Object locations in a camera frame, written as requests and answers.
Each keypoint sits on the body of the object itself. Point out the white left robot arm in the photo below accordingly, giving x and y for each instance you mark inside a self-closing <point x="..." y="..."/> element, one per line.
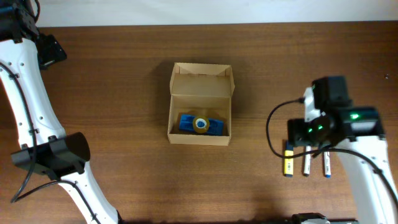
<point x="47" y="153"/>

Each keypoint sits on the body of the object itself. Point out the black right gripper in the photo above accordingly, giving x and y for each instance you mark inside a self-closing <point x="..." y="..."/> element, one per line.
<point x="295" y="128"/>

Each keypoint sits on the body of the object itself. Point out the yellow tape roll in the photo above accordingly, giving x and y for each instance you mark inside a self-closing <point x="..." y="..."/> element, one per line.
<point x="201" y="124"/>

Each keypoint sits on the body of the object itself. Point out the yellow highlighter with blue cap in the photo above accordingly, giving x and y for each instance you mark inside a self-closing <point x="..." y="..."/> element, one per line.
<point x="288" y="163"/>

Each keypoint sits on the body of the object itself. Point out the brown cardboard box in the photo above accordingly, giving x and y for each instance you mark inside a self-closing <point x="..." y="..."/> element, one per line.
<point x="204" y="90"/>

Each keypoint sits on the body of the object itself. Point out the blue whiteboard duster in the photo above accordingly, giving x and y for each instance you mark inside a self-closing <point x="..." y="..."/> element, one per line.
<point x="215" y="129"/>

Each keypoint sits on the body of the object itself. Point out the white marker with blue cap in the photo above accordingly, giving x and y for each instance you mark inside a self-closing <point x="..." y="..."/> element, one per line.
<point x="327" y="164"/>

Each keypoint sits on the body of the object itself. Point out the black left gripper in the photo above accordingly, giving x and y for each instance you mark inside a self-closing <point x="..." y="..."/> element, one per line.
<point x="54" y="51"/>

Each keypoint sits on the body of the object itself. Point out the white marker with black cap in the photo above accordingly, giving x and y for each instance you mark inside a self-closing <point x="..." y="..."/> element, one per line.
<point x="307" y="164"/>

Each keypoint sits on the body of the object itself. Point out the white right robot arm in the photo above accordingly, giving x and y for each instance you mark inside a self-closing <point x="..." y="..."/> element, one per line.
<point x="359" y="140"/>

